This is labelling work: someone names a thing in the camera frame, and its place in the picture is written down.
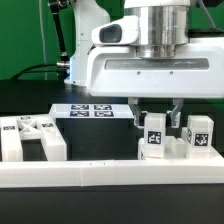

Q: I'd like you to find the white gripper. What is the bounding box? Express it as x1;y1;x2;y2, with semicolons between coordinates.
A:
87;15;224;128

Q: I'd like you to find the white chair seat part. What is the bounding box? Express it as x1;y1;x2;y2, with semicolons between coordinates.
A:
138;136;222;160

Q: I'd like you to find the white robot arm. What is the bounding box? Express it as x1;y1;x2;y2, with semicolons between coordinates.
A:
66;0;224;120

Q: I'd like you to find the white flat tagged plate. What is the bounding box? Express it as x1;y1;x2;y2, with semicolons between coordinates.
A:
49;104;134;119

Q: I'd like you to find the white boundary fence frame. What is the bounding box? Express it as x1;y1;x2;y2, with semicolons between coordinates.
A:
0;126;224;189

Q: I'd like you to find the black cable bundle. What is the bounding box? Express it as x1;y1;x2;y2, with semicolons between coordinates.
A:
10;61;71;81

